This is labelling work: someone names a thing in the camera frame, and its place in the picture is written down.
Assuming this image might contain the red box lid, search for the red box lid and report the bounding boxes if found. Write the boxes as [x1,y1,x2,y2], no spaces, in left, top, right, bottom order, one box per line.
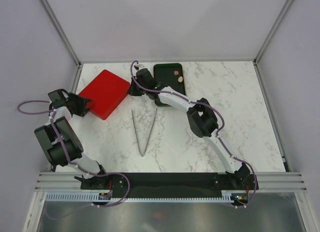
[78,69,130,120]

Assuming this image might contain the metal tongs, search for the metal tongs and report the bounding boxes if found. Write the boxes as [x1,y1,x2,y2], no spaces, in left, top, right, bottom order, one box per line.
[131,109,158,158]

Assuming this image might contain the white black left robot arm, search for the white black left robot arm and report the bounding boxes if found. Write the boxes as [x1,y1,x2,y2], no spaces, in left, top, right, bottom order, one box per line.
[34,89,112,190]

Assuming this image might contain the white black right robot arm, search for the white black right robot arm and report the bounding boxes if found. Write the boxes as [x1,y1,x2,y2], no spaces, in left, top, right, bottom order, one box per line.
[127,64,258,190]

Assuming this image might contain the red chocolate box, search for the red chocolate box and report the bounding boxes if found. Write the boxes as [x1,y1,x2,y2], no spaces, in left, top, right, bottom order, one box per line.
[90,86,128,120]

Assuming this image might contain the dark green tray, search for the dark green tray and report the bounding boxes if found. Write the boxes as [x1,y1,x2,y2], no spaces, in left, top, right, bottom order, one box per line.
[153,63,186,95]

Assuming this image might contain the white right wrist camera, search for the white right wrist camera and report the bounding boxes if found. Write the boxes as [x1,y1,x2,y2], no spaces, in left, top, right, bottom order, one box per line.
[133,63,145,71]

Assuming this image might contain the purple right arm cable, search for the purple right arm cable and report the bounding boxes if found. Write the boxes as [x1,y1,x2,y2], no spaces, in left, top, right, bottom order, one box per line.
[130,59,258,208]

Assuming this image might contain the aluminium frame rail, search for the aluminium frame rail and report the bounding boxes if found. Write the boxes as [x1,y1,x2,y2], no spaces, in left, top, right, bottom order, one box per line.
[34,170,85,192]

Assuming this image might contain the white slotted cable duct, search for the white slotted cable duct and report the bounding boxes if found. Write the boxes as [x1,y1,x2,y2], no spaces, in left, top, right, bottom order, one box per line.
[45,190,253,203]

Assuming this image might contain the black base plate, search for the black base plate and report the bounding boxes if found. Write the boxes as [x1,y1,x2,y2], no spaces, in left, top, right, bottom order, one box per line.
[80,171,258,199]

